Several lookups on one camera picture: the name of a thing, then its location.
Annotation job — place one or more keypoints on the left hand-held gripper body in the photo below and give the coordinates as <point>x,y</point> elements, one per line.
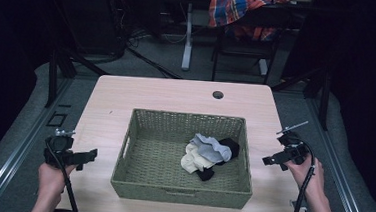
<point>59,145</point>

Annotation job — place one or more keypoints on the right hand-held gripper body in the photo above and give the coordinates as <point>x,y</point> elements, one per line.
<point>294,148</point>

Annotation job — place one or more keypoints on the person's left hand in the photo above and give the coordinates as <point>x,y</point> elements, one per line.
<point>50,180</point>

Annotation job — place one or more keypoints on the person's right hand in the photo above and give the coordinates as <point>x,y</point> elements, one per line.
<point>314,180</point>

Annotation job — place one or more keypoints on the black sock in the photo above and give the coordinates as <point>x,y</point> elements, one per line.
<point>231,146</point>

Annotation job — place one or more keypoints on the green woven basket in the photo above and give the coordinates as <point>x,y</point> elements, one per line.
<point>151,170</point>

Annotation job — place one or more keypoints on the grey-blue sock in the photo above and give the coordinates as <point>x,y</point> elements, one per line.
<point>211,148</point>

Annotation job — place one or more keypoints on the black metal stand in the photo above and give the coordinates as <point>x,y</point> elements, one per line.
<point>52,79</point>

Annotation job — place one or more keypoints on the cream sock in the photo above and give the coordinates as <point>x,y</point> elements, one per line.
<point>193,161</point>

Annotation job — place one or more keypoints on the black chair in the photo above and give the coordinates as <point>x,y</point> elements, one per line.
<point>247,46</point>

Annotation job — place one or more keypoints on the white desk with grey legs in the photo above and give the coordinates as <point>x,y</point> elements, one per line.
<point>188,36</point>

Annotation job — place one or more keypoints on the plaid cloth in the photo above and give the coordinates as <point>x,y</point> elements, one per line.
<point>228,8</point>

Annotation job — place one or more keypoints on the aluminium floor rail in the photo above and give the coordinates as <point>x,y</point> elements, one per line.
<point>15,154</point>
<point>341,177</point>

